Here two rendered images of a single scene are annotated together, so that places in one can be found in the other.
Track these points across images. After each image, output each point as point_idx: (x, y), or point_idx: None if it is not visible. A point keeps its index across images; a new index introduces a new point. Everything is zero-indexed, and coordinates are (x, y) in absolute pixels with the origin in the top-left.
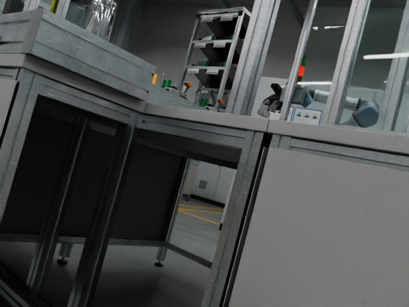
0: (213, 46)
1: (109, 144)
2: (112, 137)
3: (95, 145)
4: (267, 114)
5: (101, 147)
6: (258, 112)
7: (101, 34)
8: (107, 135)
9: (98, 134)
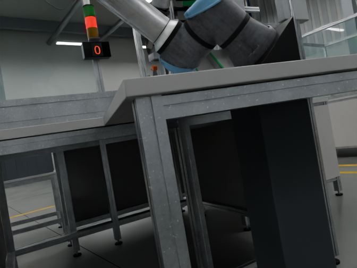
0: (177, 15)
1: (232, 129)
2: (231, 123)
3: (224, 134)
4: (151, 57)
5: (228, 134)
6: (152, 63)
7: (169, 73)
8: (228, 123)
9: (223, 125)
